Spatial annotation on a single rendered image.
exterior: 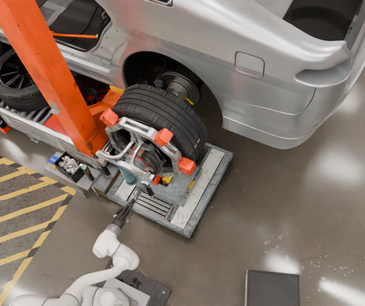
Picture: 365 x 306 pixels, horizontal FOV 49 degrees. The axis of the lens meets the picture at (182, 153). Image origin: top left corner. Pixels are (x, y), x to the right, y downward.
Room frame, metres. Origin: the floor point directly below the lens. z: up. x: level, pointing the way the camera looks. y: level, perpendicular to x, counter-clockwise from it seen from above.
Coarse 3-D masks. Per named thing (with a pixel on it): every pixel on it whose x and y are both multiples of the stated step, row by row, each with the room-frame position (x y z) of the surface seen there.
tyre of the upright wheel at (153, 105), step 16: (128, 96) 1.65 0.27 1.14; (144, 96) 1.59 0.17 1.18; (160, 96) 1.57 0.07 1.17; (128, 112) 1.51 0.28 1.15; (144, 112) 1.46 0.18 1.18; (160, 112) 1.45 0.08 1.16; (176, 112) 1.46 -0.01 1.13; (192, 112) 1.48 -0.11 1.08; (160, 128) 1.37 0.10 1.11; (176, 128) 1.36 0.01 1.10; (192, 128) 1.39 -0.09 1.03; (176, 144) 1.32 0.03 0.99; (192, 144) 1.32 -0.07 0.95
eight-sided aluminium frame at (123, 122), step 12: (120, 120) 1.49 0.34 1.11; (132, 120) 1.47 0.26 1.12; (108, 132) 1.54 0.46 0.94; (144, 132) 1.36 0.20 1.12; (156, 132) 1.35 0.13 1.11; (120, 144) 1.55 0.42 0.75; (156, 144) 1.30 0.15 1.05; (168, 144) 1.30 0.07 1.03; (168, 156) 1.26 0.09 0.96; (180, 156) 1.27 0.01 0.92; (168, 168) 1.33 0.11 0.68
